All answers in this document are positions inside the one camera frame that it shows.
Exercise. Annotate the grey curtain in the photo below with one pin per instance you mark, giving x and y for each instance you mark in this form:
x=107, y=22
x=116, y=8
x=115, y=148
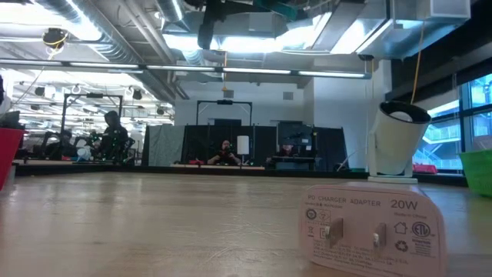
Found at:
x=163, y=144

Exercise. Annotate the red plastic basket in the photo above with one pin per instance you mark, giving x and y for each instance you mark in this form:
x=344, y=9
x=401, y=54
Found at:
x=7, y=154

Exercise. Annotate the white container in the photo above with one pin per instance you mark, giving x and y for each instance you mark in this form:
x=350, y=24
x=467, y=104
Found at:
x=84, y=154

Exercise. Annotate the grey duct box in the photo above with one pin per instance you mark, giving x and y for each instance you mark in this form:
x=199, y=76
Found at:
x=423, y=23

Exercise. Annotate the red object outside window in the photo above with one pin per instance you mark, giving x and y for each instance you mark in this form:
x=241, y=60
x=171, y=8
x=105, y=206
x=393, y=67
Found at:
x=424, y=169

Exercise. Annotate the black monitor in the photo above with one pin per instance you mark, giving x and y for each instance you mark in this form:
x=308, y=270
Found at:
x=294, y=132

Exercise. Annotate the person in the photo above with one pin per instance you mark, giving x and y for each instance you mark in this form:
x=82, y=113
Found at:
x=113, y=136
x=63, y=145
x=225, y=155
x=288, y=151

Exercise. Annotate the black rig frame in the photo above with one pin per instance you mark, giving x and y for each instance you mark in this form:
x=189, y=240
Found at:
x=225, y=102
x=92, y=95

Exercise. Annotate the ceiling light strip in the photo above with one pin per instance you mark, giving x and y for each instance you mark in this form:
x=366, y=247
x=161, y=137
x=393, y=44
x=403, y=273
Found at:
x=115, y=66

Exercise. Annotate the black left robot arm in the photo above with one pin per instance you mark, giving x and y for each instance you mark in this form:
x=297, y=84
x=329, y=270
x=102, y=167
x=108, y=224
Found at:
x=209, y=23

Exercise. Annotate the silver ventilation duct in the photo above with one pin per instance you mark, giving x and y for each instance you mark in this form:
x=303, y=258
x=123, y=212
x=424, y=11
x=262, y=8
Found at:
x=115, y=50

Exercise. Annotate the white 20W charger adapter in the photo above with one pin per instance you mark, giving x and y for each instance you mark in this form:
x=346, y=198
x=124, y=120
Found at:
x=369, y=231

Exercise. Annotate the white cylinder lamp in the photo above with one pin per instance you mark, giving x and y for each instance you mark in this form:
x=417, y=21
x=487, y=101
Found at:
x=243, y=145

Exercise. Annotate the green plastic basket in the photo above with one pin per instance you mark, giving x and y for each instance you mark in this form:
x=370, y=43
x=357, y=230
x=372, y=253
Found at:
x=478, y=173

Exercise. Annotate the black partition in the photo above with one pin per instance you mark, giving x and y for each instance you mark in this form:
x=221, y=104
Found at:
x=261, y=142

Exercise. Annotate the black aluminium table frame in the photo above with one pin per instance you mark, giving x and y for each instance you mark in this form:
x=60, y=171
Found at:
x=115, y=169

